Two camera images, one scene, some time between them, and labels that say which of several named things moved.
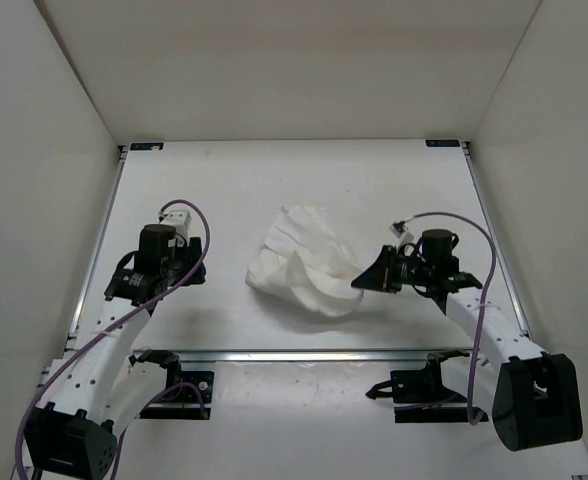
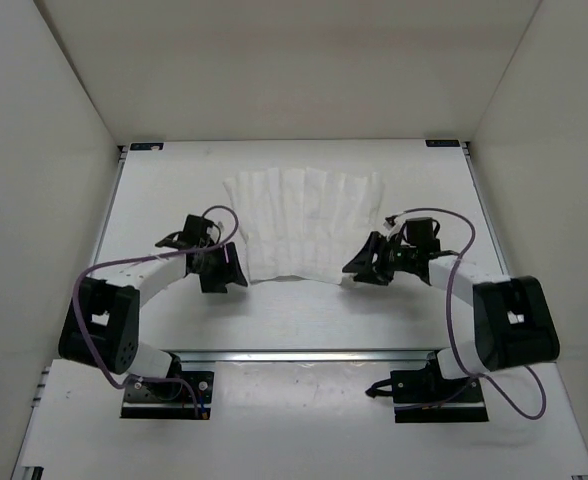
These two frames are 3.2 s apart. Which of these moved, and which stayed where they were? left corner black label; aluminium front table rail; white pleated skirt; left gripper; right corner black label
Moved: left gripper; white pleated skirt
Stayed: left corner black label; aluminium front table rail; right corner black label
